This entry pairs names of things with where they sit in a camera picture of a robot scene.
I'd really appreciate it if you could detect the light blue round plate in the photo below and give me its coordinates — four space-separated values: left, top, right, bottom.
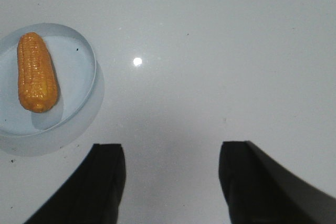
1 23 97 138

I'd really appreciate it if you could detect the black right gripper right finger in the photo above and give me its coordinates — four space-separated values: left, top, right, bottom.
218 141 335 223

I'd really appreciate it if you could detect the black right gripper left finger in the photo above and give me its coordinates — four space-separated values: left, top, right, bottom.
26 144 126 223

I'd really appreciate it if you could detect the orange corn cob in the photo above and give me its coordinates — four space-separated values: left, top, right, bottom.
17 32 59 113

